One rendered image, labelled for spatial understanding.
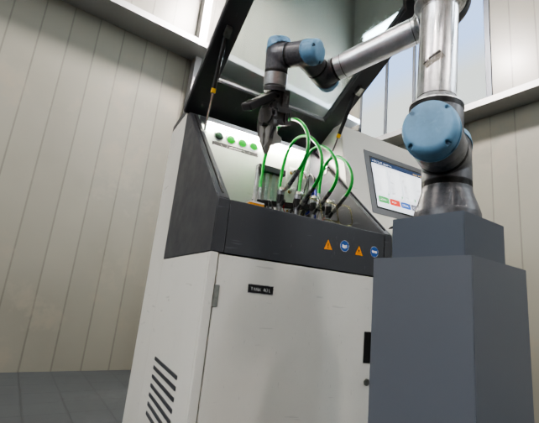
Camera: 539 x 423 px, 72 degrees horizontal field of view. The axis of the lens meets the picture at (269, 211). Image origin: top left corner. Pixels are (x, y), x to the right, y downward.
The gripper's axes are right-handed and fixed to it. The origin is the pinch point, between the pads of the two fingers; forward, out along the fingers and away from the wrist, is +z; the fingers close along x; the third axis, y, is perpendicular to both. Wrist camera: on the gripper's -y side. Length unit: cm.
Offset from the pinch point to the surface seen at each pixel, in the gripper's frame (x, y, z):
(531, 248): 5, 266, 50
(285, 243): -12.4, 2.8, 28.8
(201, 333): -16, -26, 51
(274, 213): -9.1, -0.4, 19.7
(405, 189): 11, 98, 10
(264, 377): -22, -8, 65
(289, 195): 41, 47, 19
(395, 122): 169, 299, -58
